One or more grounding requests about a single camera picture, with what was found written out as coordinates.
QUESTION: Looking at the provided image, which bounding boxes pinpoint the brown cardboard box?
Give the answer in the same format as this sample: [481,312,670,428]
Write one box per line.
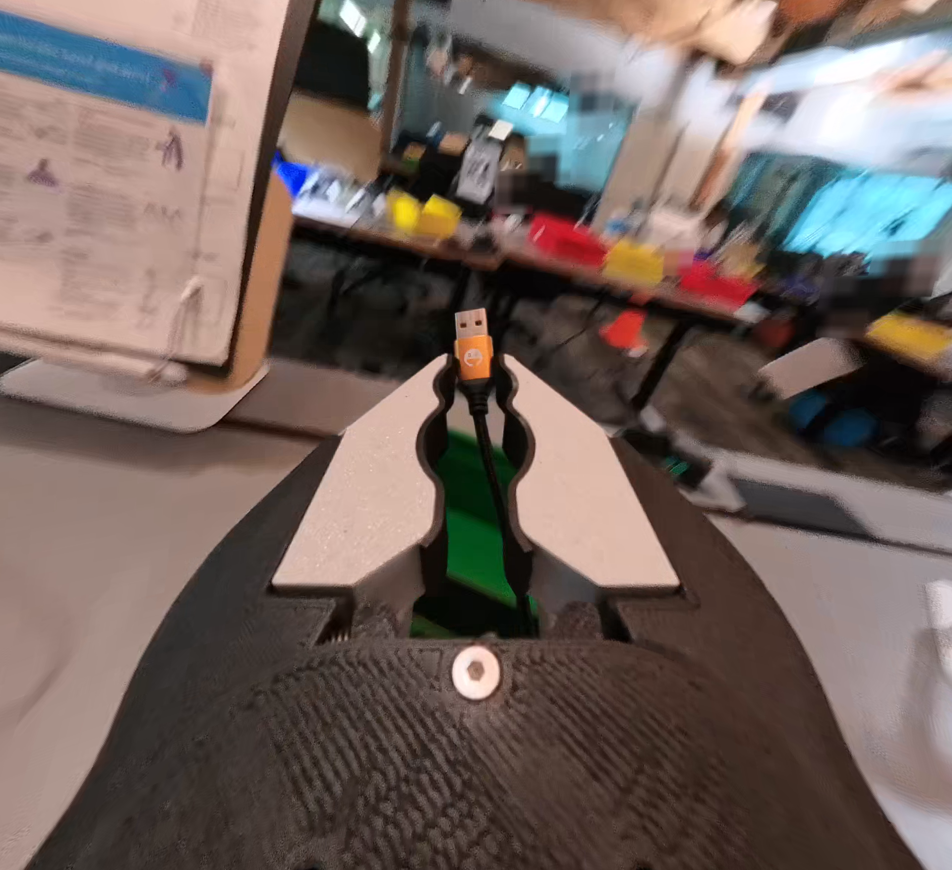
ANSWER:
[283,92,384,183]

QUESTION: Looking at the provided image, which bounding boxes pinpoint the green plastic bin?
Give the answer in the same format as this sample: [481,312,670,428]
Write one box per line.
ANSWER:
[411,431,538,639]

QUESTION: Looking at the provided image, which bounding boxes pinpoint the black white marker sign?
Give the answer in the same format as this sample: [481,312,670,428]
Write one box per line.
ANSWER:
[455,133,501,205]

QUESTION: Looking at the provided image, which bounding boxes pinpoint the orange plug usb cable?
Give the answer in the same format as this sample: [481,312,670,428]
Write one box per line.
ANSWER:
[452,307,540,639]

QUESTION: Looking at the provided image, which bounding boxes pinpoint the orange traffic cone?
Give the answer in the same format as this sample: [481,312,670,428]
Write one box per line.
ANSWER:
[599,310,650,352]

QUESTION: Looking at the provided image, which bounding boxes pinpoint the white instruction sheet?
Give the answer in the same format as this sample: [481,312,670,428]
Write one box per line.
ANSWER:
[0,0,306,365]

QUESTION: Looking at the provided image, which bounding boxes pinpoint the wooden table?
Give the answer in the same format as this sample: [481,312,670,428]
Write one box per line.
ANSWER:
[294,211,767,410]

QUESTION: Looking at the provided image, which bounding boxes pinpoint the blue header laminated sheet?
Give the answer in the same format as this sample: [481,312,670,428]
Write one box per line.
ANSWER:
[0,10,217,358]

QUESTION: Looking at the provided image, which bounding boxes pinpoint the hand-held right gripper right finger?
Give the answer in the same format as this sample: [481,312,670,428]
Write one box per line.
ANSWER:
[500,355,683,597]

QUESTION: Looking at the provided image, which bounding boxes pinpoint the yellow plastic bin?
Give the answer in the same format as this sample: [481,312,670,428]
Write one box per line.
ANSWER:
[385,189,464,240]
[866,312,952,365]
[604,239,665,285]

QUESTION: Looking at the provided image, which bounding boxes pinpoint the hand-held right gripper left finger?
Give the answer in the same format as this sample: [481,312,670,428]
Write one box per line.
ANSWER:
[270,355,456,599]

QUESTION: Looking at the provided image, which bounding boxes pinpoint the wooden document stand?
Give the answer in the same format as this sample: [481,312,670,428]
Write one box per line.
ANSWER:
[0,0,332,434]

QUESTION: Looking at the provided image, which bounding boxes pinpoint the red plastic bin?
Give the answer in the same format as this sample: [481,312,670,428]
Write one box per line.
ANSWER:
[530,214,607,267]
[678,260,758,309]

